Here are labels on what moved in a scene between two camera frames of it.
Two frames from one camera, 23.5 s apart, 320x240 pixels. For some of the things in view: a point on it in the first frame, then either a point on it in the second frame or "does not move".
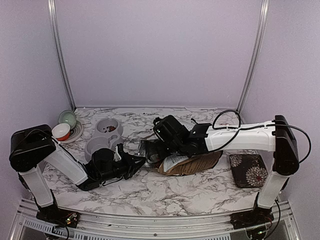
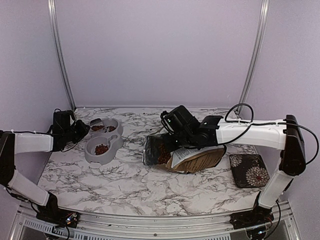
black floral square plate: x=249 y=170 does not move
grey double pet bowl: x=107 y=135 does not move
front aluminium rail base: x=29 y=225 does not move
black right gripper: x=162 y=153 → x=170 y=146
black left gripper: x=132 y=167 → x=84 y=128
